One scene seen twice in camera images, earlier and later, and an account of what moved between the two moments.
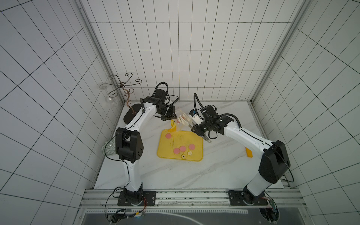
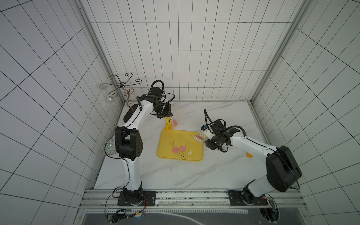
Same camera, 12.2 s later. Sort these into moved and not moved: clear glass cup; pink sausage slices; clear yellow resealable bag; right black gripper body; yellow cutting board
Moved: clear yellow resealable bag; right black gripper body
Not moved: yellow cutting board; clear glass cup; pink sausage slices
